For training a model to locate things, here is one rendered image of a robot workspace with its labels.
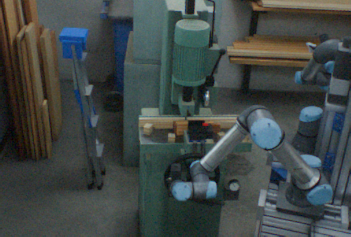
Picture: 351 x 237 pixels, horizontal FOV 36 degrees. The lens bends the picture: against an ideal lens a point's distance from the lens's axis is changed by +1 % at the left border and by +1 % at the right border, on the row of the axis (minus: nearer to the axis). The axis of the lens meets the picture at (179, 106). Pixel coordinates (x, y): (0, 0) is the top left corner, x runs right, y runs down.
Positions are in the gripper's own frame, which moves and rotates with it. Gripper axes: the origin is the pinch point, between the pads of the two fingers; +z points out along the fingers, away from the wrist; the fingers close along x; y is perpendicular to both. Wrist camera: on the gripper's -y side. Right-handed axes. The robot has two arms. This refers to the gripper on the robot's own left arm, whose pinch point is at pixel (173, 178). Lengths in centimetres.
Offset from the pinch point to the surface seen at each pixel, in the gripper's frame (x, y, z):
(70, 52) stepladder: -56, -72, 83
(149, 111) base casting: -7, -33, 68
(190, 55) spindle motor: 9, -61, 2
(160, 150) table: -4.3, -12.7, 19.8
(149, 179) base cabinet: -9.9, 3.5, 29.0
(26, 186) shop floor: -91, 19, 137
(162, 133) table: -2.9, -21.2, 26.3
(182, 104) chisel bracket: 7.7, -37.0, 20.0
